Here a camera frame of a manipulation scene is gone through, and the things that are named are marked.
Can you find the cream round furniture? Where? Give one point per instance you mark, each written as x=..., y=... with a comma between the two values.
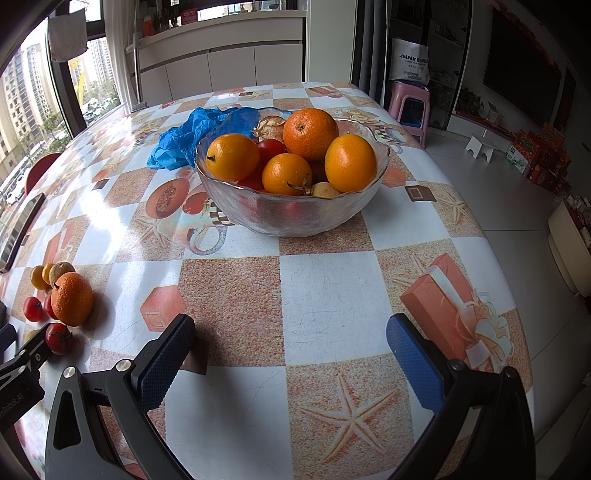
x=565, y=249

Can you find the dried brown peel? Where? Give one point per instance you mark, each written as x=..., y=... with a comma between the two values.
x=271, y=128

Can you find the red box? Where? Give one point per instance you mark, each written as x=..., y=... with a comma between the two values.
x=189, y=16

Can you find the apartment buildings outside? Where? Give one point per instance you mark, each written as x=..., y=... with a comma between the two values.
x=23, y=92

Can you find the black window frame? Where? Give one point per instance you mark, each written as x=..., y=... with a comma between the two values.
x=62, y=92

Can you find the pink plastic stool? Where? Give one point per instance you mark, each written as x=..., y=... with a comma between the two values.
x=408, y=90

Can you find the red bottle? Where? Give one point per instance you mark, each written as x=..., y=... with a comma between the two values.
x=147, y=25

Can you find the black wall television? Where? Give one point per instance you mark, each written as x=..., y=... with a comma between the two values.
x=521, y=69

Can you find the small white step stool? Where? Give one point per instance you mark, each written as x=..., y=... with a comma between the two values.
x=480, y=141

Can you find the grey hanging towel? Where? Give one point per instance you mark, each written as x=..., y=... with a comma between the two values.
x=67, y=37

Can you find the orange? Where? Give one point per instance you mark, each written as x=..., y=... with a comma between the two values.
x=351, y=162
x=287, y=174
x=310, y=134
x=71, y=299
x=232, y=157

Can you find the grey curtain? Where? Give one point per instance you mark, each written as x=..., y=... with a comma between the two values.
x=369, y=46

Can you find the dark red tomato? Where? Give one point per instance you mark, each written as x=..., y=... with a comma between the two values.
x=318, y=171

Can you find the small yellow fruit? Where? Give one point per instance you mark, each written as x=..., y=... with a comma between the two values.
x=47, y=271
x=38, y=277

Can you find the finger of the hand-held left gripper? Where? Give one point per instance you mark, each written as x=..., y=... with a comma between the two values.
x=30, y=355
x=6, y=338

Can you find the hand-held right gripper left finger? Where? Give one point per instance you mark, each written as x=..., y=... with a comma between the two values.
x=166, y=364

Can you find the potted plant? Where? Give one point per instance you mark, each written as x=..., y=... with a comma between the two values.
x=471, y=101

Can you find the black smartphone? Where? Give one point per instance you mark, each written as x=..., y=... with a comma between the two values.
x=18, y=230

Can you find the white shopping bag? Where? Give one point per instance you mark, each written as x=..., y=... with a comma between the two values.
x=408, y=60

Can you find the white low tv cabinet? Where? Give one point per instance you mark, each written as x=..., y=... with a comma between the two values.
x=480, y=123

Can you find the glass bowl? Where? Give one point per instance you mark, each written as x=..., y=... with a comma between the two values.
x=295, y=212

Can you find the dark display shelf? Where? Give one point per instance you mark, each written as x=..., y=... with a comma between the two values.
x=448, y=55

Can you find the blue plastic bag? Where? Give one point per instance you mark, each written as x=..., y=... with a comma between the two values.
x=184, y=138

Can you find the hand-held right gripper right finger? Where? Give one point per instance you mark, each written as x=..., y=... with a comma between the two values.
x=413, y=364

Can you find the white and green box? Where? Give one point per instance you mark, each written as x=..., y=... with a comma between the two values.
x=518, y=156

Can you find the small yellow-green fruit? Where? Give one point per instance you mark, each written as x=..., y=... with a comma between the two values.
x=62, y=270

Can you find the stack of red gift boxes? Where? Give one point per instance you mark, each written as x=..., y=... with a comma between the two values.
x=549, y=157

